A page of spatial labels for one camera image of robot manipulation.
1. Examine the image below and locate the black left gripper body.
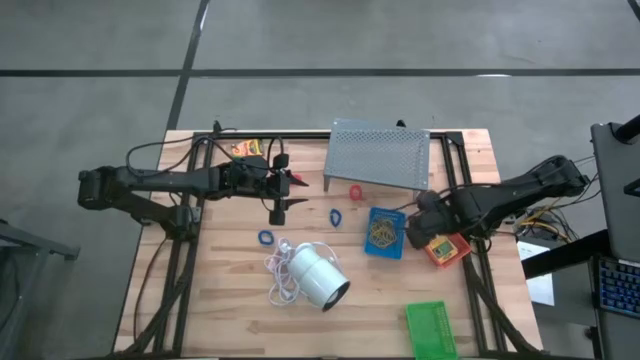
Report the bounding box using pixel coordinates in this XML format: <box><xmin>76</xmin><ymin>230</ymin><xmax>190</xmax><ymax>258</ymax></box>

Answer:
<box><xmin>242</xmin><ymin>152</ymin><xmax>292</xmax><ymax>227</ymax></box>

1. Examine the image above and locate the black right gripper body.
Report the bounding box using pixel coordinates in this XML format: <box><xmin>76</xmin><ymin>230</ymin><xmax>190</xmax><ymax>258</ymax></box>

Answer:
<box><xmin>404</xmin><ymin>189</ymin><xmax>451</xmax><ymax>250</ymax></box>

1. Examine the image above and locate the yellow and green card box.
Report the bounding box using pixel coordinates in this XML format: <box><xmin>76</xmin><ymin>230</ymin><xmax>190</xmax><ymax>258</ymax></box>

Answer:
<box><xmin>430</xmin><ymin>237</ymin><xmax>457</xmax><ymax>262</ymax></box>

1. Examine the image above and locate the blue plastic basket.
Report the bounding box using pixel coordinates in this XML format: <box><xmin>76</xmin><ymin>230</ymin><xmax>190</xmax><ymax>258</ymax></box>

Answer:
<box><xmin>363</xmin><ymin>206</ymin><xmax>408</xmax><ymax>260</ymax></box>

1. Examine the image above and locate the orange plastic basket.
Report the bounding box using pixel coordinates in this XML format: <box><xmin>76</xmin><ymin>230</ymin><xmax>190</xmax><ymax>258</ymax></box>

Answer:
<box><xmin>423</xmin><ymin>232</ymin><xmax>473</xmax><ymax>270</ymax></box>

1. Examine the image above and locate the long yellow rubber band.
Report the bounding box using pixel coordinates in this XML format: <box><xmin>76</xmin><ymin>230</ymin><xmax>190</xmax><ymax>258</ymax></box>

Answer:
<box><xmin>369</xmin><ymin>217</ymin><xmax>399</xmax><ymax>241</ymax></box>

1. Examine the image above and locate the white spotlight lamp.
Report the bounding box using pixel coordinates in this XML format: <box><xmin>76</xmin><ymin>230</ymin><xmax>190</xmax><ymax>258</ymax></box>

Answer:
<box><xmin>285</xmin><ymin>242</ymin><xmax>351</xmax><ymax>313</ymax></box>

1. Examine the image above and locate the black side desk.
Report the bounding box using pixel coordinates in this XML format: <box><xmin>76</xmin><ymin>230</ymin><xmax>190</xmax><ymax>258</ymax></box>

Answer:
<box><xmin>522</xmin><ymin>229</ymin><xmax>612</xmax><ymax>281</ymax></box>

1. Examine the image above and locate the yellow crayon box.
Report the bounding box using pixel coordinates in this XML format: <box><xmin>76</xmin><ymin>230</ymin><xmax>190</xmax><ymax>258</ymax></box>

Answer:
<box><xmin>230</xmin><ymin>138</ymin><xmax>265</xmax><ymax>160</ymax></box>

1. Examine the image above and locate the grey perforated metal shelf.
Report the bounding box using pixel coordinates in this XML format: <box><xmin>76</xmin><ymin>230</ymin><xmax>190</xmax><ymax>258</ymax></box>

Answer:
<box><xmin>322</xmin><ymin>117</ymin><xmax>432</xmax><ymax>194</ymax></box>

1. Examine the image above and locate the green plastic basket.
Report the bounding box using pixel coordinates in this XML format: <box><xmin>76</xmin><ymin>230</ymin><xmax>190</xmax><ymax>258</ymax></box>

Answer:
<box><xmin>404</xmin><ymin>299</ymin><xmax>460</xmax><ymax>360</ymax></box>

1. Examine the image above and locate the white paper sheet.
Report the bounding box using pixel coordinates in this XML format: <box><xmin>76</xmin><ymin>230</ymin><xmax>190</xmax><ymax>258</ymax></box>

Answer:
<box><xmin>517</xmin><ymin>239</ymin><xmax>556</xmax><ymax>307</ymax></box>

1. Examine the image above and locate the black backlit keyboard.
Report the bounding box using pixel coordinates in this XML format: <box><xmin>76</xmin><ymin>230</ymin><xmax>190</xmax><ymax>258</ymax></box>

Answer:
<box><xmin>597</xmin><ymin>254</ymin><xmax>640</xmax><ymax>321</ymax></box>

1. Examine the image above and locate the grey metal bench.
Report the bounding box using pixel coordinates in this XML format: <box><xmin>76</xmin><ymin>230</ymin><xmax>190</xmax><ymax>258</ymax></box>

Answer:
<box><xmin>0</xmin><ymin>219</ymin><xmax>81</xmax><ymax>360</ymax></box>

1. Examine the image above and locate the white lamp power cord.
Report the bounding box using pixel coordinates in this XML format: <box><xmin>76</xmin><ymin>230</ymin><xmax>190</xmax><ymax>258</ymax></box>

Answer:
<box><xmin>263</xmin><ymin>237</ymin><xmax>344</xmax><ymax>307</ymax></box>

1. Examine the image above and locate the black aluminium rig frame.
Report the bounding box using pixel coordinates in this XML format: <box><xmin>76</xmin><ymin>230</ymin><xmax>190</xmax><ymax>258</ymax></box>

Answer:
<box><xmin>114</xmin><ymin>119</ymin><xmax>546</xmax><ymax>360</ymax></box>

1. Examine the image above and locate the yellow cable bundle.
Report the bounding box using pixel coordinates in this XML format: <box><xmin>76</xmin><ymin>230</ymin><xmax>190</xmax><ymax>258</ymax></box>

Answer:
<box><xmin>519</xmin><ymin>199</ymin><xmax>596</xmax><ymax>236</ymax></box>

